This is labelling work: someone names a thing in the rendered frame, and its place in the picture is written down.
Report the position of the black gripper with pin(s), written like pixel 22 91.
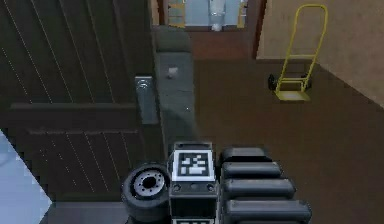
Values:
pixel 146 191

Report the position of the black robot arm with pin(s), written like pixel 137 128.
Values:
pixel 253 190

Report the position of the dark brown wooden door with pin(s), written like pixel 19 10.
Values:
pixel 66 100

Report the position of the yellow hand truck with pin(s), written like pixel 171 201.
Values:
pixel 293 95

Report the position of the yellow shelf rack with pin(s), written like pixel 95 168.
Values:
pixel 242 13
pixel 176 13

